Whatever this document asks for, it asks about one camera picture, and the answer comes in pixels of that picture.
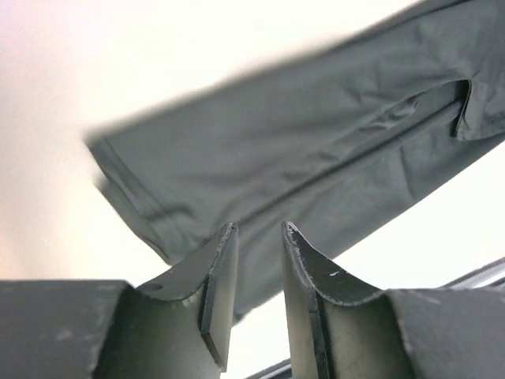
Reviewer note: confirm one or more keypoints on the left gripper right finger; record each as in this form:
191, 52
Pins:
311, 281

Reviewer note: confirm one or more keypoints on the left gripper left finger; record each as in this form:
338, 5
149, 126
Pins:
191, 310

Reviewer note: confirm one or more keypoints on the black t-shirt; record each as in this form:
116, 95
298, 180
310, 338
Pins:
339, 143

